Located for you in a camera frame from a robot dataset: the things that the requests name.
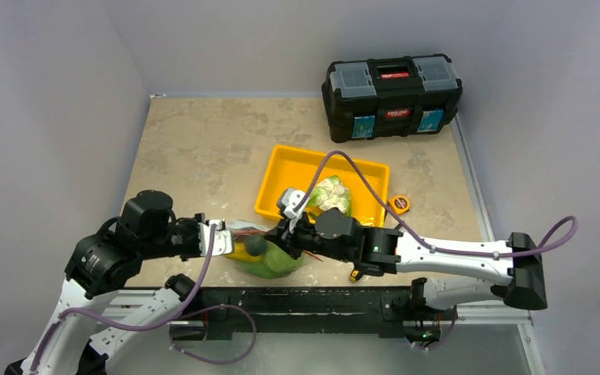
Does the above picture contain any dark green avocado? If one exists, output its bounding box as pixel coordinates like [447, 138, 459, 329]
[244, 234, 268, 257]

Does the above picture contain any green cabbage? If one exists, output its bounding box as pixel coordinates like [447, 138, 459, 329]
[245, 244, 305, 279]

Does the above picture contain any clear orange zip bag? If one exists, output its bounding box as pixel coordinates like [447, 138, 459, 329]
[226, 220, 323, 279]

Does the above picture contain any yellow banana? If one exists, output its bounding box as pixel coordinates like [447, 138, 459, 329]
[226, 243, 253, 263]

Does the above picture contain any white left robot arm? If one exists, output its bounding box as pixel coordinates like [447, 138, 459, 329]
[5, 190, 207, 374]

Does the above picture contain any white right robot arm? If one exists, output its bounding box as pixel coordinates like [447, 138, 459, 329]
[264, 209, 548, 318]

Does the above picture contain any white cauliflower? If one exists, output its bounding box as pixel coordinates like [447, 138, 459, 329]
[306, 175, 352, 216]

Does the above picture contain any yellow black screwdriver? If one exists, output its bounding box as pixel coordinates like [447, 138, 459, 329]
[348, 269, 363, 283]

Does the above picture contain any yellow plastic tray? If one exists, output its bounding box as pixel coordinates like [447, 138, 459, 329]
[254, 145, 391, 227]

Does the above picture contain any black plastic toolbox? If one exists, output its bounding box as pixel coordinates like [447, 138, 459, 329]
[321, 54, 463, 143]

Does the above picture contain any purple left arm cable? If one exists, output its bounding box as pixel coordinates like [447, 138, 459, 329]
[28, 223, 218, 375]

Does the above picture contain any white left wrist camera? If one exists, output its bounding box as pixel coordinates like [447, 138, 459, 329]
[198, 220, 235, 257]

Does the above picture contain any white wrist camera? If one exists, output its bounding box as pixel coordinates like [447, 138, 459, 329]
[198, 220, 235, 257]
[277, 187, 309, 233]

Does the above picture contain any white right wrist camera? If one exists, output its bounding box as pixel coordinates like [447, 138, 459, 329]
[277, 187, 309, 233]

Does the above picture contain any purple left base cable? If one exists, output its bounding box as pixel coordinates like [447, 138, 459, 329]
[169, 304, 259, 365]

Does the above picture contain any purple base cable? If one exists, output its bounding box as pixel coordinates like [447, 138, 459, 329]
[411, 308, 463, 352]
[169, 304, 259, 365]

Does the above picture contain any black metal base frame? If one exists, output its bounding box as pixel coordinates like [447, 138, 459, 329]
[119, 281, 534, 343]

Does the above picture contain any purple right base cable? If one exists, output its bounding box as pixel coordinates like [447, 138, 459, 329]
[411, 308, 463, 352]

